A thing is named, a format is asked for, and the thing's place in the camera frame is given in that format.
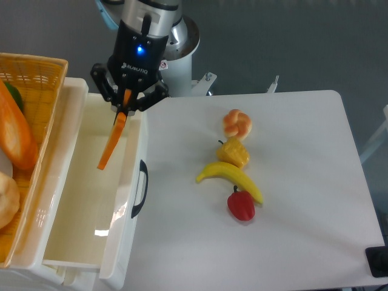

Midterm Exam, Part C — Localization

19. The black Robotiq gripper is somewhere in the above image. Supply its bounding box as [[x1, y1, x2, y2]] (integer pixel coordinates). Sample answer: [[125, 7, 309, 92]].
[[90, 19, 169, 116]]

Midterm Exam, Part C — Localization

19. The orange toy bread slice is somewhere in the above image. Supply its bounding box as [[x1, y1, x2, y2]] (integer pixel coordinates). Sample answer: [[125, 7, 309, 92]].
[[96, 89, 133, 171]]

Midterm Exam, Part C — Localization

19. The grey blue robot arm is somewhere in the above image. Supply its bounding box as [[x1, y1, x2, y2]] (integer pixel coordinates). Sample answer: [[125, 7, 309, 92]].
[[90, 1, 180, 116]]

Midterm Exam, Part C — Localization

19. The toy knotted bread roll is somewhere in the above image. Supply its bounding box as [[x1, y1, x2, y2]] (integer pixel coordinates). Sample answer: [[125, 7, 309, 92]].
[[222, 109, 253, 141]]

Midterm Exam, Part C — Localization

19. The open upper white drawer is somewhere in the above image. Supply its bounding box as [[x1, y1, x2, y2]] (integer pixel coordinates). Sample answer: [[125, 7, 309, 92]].
[[43, 93, 149, 290]]

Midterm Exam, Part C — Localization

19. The white plastic drawer cabinet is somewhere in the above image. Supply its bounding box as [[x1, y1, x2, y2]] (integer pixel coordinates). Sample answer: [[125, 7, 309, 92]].
[[0, 77, 101, 291]]

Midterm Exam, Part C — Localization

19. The beige toy bread roll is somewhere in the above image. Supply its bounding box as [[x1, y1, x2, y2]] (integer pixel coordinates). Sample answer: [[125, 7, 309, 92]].
[[0, 172, 20, 228]]

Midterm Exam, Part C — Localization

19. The orange woven plastic basket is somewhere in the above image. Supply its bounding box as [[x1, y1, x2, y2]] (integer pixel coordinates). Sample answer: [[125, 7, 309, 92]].
[[1, 53, 68, 269]]

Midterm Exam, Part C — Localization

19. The green toy vegetable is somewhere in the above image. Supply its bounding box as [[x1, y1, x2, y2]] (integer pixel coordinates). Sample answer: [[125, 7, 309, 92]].
[[4, 82, 24, 113]]

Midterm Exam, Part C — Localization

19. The orange toy baguette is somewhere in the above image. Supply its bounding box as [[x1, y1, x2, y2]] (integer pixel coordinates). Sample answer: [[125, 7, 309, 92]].
[[1, 81, 39, 170]]

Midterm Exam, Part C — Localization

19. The yellow toy bell pepper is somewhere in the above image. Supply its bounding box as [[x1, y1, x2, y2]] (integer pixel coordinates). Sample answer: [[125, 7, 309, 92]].
[[216, 136, 250, 169]]

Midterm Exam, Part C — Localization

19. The yellow toy banana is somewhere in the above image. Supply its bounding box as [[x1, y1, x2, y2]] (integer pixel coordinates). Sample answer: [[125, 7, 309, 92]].
[[195, 161, 264, 204]]

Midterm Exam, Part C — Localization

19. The red toy bell pepper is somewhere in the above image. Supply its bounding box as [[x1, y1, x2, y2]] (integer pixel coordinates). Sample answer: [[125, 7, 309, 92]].
[[227, 185, 255, 221]]

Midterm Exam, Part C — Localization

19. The black device at table edge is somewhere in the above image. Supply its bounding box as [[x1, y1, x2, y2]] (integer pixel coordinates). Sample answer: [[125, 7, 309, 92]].
[[365, 246, 387, 278]]

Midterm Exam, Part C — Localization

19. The black drawer handle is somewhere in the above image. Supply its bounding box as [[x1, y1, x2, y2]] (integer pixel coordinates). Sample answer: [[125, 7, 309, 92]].
[[131, 159, 149, 219]]

